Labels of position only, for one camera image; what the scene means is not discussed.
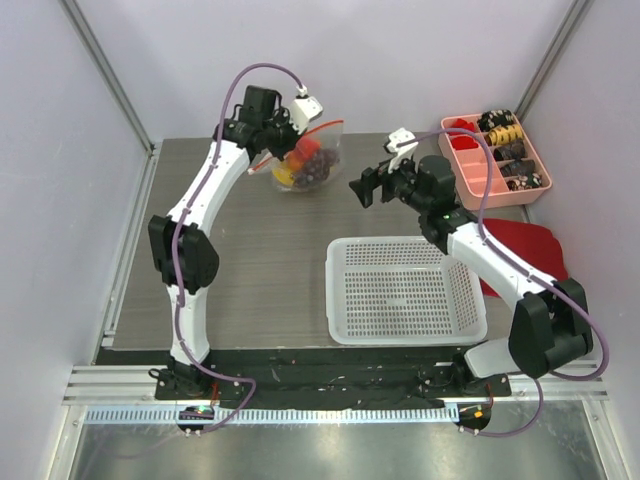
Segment red cloth piece upper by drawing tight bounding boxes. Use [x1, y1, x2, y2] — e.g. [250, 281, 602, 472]
[448, 118, 477, 132]

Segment folded red cloth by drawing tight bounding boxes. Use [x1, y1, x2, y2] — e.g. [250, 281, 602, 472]
[484, 218, 569, 281]

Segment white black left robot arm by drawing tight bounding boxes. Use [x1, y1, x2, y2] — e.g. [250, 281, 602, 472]
[148, 85, 323, 400]

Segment dark red toy grapes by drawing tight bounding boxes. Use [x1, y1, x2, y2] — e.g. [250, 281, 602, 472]
[294, 149, 339, 188]

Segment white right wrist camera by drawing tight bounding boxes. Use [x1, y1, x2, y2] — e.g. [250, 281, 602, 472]
[384, 128, 417, 174]

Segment white slotted cable duct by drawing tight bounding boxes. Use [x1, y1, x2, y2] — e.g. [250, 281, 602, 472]
[84, 404, 459, 426]

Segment pink compartment tray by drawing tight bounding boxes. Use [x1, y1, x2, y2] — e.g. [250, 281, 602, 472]
[438, 109, 553, 210]

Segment white perforated plastic basket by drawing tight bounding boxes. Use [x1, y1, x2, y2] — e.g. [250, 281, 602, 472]
[325, 236, 488, 347]

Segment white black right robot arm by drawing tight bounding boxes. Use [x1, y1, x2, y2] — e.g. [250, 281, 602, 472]
[349, 155, 594, 395]

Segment red cloth piece lower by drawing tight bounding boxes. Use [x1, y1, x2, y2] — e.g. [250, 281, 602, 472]
[450, 135, 479, 150]

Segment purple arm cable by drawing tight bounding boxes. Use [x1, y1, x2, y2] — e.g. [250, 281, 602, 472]
[171, 62, 307, 432]
[399, 128, 611, 438]

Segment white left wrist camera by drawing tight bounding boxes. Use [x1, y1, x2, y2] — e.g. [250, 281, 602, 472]
[289, 86, 324, 134]

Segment dark brown rolled cloth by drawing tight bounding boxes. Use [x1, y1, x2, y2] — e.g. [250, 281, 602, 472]
[493, 139, 526, 161]

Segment red toy pepper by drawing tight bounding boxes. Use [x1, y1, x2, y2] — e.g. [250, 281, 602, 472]
[295, 136, 322, 162]

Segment clear zip bag orange zipper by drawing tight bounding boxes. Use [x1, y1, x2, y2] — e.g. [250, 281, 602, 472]
[247, 119, 344, 193]

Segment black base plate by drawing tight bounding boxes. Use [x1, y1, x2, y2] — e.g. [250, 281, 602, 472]
[149, 347, 511, 411]

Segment red cloth piece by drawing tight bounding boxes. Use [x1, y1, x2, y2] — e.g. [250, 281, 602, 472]
[448, 118, 477, 132]
[450, 135, 479, 150]

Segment dark patterned rolled cloth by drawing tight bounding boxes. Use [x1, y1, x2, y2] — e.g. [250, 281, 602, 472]
[500, 159, 536, 178]

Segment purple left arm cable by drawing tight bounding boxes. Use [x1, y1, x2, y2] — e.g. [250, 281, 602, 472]
[171, 62, 307, 432]

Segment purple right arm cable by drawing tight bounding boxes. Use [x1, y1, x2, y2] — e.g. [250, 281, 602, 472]
[399, 128, 611, 438]

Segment orange toy pumpkin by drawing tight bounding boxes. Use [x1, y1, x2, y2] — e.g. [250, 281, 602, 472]
[286, 151, 306, 172]

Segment yellow striped rolled cloth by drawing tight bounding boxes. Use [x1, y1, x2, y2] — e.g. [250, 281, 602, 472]
[485, 124, 524, 146]

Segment black floral rolled cloth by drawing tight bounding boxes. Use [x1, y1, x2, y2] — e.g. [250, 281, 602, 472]
[477, 109, 515, 132]

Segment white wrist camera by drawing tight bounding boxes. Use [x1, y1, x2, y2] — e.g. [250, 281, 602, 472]
[289, 86, 324, 134]
[384, 128, 417, 174]

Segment dark dotted rolled cloth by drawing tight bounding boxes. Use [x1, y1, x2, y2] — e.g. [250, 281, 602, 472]
[506, 172, 543, 191]

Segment aluminium frame rail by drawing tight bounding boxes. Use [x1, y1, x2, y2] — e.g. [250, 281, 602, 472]
[59, 0, 155, 157]

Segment yellow toy banana bunch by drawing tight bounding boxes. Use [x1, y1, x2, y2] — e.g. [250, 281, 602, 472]
[272, 166, 295, 188]

